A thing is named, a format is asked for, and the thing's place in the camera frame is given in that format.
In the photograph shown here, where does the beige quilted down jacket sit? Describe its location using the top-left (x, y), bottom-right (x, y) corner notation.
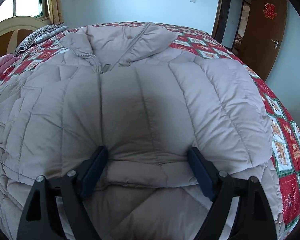
top-left (0, 23), bottom-right (285, 239)

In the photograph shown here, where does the window with green frame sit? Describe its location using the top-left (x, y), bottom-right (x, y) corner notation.
top-left (0, 0), bottom-right (48, 22)

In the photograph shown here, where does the silver door handle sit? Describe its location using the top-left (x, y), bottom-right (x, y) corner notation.
top-left (271, 40), bottom-right (279, 49)

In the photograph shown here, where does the red patchwork bear bedspread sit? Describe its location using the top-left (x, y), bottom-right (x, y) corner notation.
top-left (0, 24), bottom-right (300, 239)

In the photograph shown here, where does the brown wooden door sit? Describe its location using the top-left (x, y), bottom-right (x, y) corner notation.
top-left (238, 0), bottom-right (287, 81)

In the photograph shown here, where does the red double happiness sticker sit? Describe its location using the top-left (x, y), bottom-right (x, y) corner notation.
top-left (263, 3), bottom-right (277, 20)

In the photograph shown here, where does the cream and wood headboard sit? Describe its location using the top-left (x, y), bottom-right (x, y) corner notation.
top-left (0, 16), bottom-right (50, 57)

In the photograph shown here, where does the striped grey pillow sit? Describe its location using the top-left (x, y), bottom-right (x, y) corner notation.
top-left (14, 24), bottom-right (68, 56)

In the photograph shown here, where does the yellow patterned curtain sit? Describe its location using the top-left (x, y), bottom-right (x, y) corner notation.
top-left (47, 0), bottom-right (64, 25)

